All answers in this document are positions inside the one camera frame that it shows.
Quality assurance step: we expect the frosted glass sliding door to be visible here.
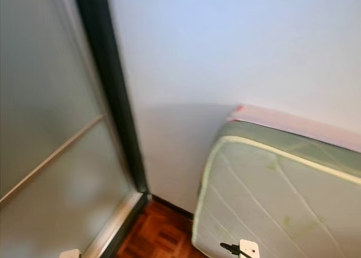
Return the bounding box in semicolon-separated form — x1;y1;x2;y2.
0;0;133;258

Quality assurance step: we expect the silver door floor track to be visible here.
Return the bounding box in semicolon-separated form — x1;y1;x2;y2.
82;190;150;258

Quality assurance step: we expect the dark wooden skirting board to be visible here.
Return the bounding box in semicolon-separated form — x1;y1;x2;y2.
149;195;195;220

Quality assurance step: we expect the white green quilted mattress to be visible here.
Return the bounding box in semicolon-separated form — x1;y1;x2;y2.
192;120;361;258

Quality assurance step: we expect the black door frame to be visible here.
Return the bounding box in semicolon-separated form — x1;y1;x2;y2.
72;0;150;194

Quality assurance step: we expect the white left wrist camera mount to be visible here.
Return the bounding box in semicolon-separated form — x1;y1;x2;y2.
59;248;81;258

